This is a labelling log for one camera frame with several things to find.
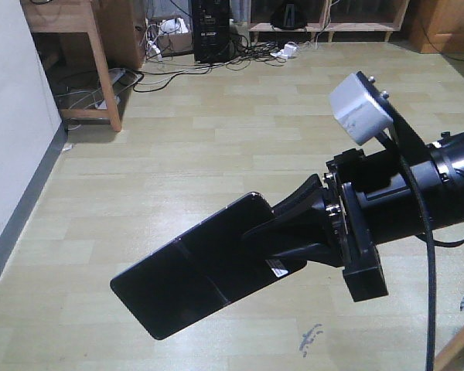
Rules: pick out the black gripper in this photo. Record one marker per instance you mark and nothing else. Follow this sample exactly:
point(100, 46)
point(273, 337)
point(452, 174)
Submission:
point(383, 197)

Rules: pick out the black foldable phone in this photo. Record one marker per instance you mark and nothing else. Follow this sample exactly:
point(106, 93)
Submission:
point(201, 271)

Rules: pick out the wooden computer desk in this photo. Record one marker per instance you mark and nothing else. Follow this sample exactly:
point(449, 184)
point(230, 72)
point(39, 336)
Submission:
point(94, 33)

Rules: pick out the white power adapter on floor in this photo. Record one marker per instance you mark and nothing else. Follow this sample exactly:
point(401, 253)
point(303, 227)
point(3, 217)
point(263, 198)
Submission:
point(288, 51)

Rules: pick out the wooden shelf unit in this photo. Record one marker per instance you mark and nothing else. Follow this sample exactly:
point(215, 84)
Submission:
point(332, 17)

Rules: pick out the black computer tower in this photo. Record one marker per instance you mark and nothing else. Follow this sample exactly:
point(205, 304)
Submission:
point(211, 30)

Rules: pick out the cardboard box with items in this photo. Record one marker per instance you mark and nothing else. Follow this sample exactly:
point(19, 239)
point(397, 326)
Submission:
point(171, 35)

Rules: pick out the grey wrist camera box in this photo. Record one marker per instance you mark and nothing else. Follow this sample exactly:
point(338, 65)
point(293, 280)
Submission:
point(357, 110)

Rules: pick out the wooden bed frame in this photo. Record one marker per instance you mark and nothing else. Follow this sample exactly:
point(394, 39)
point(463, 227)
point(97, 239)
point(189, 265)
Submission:
point(451, 357)

